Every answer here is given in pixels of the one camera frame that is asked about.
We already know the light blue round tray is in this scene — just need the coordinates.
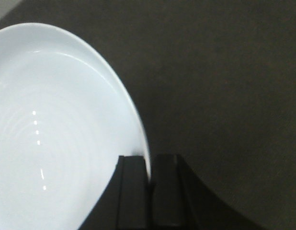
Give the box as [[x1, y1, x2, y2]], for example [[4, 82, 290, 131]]
[[0, 23, 150, 230]]

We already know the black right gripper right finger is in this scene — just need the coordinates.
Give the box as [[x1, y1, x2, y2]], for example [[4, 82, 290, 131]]
[[151, 154, 261, 230]]

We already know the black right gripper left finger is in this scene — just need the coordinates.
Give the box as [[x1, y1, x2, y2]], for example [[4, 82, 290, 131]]
[[81, 156, 149, 230]]

